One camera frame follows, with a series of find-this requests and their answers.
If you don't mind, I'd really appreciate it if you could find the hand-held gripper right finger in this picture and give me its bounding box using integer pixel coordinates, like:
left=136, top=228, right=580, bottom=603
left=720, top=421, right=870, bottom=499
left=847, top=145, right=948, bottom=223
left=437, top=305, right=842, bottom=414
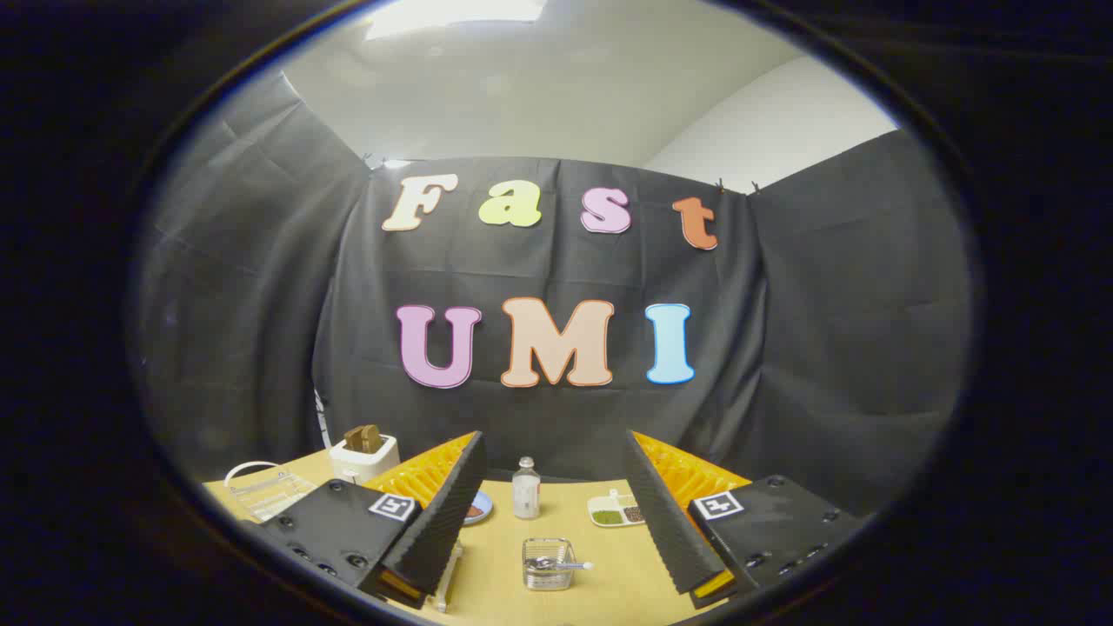
left=622, top=429, right=863, bottom=611

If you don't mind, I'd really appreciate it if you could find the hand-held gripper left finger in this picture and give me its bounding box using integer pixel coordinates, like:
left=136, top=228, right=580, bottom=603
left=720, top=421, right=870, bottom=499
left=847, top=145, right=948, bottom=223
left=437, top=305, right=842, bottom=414
left=259, top=430, right=489, bottom=611

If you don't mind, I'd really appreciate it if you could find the white dish rack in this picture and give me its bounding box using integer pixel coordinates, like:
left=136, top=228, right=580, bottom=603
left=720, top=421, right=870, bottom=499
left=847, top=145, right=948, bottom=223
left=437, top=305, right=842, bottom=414
left=432, top=539, right=464, bottom=615

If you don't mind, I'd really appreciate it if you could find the clear basket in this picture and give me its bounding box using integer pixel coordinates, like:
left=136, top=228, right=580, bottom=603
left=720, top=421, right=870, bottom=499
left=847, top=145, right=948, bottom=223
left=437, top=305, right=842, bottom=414
left=522, top=537, right=577, bottom=592

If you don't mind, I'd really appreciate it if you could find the white divided dish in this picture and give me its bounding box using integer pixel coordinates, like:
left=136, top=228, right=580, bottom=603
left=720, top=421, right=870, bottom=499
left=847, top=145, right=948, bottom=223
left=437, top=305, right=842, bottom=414
left=587, top=489, right=646, bottom=529

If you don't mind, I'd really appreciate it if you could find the small clear bottle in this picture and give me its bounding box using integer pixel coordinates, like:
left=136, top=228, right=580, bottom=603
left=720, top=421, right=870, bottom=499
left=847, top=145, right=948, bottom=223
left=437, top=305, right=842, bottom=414
left=511, top=456, right=542, bottom=521

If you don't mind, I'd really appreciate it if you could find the white toaster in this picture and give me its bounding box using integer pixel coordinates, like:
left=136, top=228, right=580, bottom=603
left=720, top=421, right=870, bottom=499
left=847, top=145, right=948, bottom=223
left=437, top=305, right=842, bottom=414
left=329, top=432, right=402, bottom=485

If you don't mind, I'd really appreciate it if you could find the black backdrop cloth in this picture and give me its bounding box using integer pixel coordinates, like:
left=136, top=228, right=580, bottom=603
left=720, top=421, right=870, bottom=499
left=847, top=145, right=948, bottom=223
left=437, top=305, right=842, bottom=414
left=130, top=74, right=975, bottom=523

